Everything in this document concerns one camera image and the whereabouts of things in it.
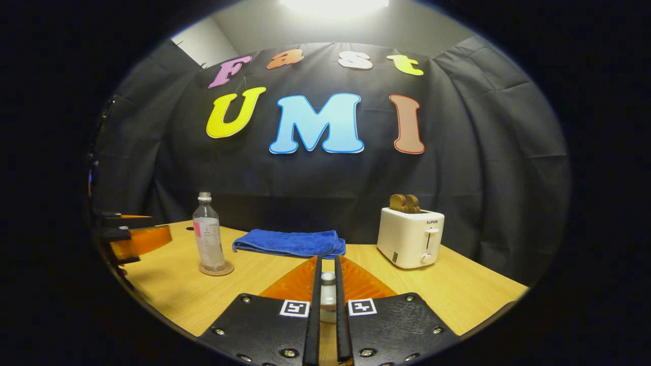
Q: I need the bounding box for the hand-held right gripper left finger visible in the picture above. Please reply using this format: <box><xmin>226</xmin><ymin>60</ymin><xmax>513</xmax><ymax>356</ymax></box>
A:
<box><xmin>198</xmin><ymin>256</ymin><xmax>323</xmax><ymax>366</ymax></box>

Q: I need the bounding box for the black backdrop cloth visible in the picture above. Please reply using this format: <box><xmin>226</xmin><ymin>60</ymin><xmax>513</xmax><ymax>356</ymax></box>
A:
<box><xmin>92</xmin><ymin>36</ymin><xmax>570</xmax><ymax>285</ymax></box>

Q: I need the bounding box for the ceiling light panel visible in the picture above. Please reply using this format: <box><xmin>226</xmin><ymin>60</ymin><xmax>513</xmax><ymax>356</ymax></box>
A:
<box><xmin>279</xmin><ymin>0</ymin><xmax>391</xmax><ymax>17</ymax></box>

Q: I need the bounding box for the round cork coaster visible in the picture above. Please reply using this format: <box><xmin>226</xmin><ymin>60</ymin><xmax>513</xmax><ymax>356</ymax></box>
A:
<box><xmin>198</xmin><ymin>260</ymin><xmax>235</xmax><ymax>277</ymax></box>

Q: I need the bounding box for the clear plastic water bottle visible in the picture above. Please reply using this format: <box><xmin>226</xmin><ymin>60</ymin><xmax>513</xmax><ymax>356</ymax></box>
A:
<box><xmin>192</xmin><ymin>192</ymin><xmax>227</xmax><ymax>271</ymax></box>

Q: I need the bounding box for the white toaster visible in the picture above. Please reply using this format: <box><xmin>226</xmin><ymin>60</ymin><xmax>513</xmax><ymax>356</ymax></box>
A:
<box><xmin>376</xmin><ymin>207</ymin><xmax>446</xmax><ymax>269</ymax></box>

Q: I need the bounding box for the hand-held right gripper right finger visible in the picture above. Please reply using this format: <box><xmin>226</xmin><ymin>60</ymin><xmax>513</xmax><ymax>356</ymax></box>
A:
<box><xmin>333</xmin><ymin>254</ymin><xmax>461</xmax><ymax>366</ymax></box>

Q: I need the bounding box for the blue folded towel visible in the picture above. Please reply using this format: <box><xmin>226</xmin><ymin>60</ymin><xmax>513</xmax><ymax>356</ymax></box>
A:
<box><xmin>232</xmin><ymin>229</ymin><xmax>347</xmax><ymax>259</ymax></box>

